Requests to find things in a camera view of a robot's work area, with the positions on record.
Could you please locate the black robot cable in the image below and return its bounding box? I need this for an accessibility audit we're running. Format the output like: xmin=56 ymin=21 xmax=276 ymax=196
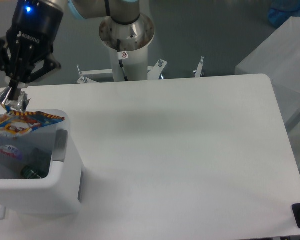
xmin=116 ymin=39 xmax=129 ymax=82

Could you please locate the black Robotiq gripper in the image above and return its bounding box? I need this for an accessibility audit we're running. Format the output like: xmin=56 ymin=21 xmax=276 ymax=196
xmin=0 ymin=0 xmax=65 ymax=100

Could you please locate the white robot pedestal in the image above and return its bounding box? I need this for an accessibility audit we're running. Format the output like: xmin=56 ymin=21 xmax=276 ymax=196
xmin=99 ymin=13 xmax=155 ymax=76

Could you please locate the blue bag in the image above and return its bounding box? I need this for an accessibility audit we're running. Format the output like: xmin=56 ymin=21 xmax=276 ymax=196
xmin=267 ymin=0 xmax=300 ymax=28

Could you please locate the white covered box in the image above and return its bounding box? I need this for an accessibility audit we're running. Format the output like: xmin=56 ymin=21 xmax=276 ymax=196
xmin=235 ymin=17 xmax=300 ymax=172

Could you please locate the metal clamp bolt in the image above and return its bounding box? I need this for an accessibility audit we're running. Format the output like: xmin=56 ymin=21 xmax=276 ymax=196
xmin=193 ymin=56 xmax=205 ymax=78

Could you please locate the white table frame bracket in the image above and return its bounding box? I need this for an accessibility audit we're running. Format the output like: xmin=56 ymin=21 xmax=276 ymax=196
xmin=76 ymin=59 xmax=168 ymax=84

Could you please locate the blue foil snack wrapper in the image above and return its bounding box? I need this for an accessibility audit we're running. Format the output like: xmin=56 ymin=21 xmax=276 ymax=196
xmin=0 ymin=86 xmax=66 ymax=140

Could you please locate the white trash can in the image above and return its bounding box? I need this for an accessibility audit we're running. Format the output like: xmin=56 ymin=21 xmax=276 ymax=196
xmin=0 ymin=109 xmax=85 ymax=215

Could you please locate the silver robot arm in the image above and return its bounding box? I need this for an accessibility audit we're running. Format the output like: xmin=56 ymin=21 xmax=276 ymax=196
xmin=0 ymin=0 xmax=140 ymax=102

